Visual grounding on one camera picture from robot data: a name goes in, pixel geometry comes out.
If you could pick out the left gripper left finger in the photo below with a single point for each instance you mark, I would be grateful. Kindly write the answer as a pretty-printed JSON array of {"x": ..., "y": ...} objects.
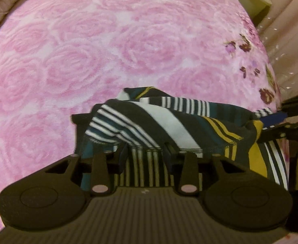
[{"x": 105, "y": 165}]

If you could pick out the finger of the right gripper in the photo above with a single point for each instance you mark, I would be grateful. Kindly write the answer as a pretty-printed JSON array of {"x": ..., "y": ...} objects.
[{"x": 273, "y": 119}]

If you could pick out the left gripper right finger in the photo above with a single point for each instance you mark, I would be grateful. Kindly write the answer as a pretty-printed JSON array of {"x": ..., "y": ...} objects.
[{"x": 184, "y": 168}]

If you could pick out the striped knit sweater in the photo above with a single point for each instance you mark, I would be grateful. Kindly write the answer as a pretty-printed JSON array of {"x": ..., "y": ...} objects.
[{"x": 146, "y": 118}]

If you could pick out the pink floral bed blanket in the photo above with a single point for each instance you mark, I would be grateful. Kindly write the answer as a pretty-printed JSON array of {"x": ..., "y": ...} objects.
[{"x": 60, "y": 57}]

